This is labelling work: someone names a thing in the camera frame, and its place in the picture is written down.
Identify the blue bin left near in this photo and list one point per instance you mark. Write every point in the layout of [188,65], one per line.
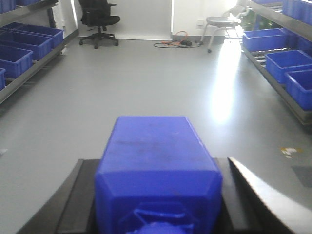
[15,60]

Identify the blue bin right far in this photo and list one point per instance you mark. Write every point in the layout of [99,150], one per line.
[265,39]

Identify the blue bin left far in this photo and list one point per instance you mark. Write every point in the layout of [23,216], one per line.
[54,33]

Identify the black office chair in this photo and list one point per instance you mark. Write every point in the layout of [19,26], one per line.
[97,13]

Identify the blue bin right middle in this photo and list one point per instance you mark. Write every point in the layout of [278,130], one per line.
[278,63]

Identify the blue bin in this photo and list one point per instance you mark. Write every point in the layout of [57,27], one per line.
[278,63]
[299,87]
[39,45]
[15,60]
[54,33]
[265,39]

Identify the grey metal stool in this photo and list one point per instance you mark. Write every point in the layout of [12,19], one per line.
[229,20]

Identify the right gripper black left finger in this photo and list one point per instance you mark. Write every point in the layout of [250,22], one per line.
[71,209]

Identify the blue plastic bottle part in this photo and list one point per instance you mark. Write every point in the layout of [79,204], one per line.
[155,169]

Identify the blue bin right near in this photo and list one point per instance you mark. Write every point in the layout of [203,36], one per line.
[299,87]

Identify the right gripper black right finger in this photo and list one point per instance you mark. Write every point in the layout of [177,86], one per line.
[252,206]

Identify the blue bin left middle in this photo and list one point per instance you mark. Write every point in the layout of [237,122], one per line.
[39,45]

